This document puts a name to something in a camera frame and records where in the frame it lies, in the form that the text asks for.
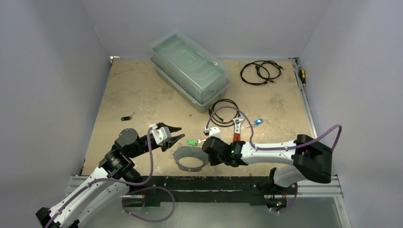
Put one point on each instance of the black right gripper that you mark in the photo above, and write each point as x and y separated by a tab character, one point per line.
209	147

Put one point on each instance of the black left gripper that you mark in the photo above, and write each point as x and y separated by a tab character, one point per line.
173	139

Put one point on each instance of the key with green tag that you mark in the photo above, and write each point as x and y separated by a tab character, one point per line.
195	142

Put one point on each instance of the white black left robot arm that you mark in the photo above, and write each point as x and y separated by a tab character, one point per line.
114	174

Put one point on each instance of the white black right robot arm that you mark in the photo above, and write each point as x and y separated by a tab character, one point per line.
304	158

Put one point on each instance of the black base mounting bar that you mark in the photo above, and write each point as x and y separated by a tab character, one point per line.
255	191

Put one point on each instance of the key with blue tag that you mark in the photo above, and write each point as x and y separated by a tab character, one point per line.
255	123

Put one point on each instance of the clear plastic storage box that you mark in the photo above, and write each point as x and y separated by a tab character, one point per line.
197	75

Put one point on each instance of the yellow black screwdriver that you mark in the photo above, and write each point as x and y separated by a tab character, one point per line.
302	77

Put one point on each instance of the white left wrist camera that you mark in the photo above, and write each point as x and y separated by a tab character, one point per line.
160	134

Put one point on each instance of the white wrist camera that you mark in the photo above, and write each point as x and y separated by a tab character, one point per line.
212	132
160	134

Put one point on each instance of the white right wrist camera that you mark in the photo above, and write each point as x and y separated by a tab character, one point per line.
212	132

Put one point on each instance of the adjustable wrench red handle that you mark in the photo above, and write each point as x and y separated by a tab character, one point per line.
238	121

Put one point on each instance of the aluminium frame rail right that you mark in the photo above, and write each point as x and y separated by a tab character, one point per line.
303	91

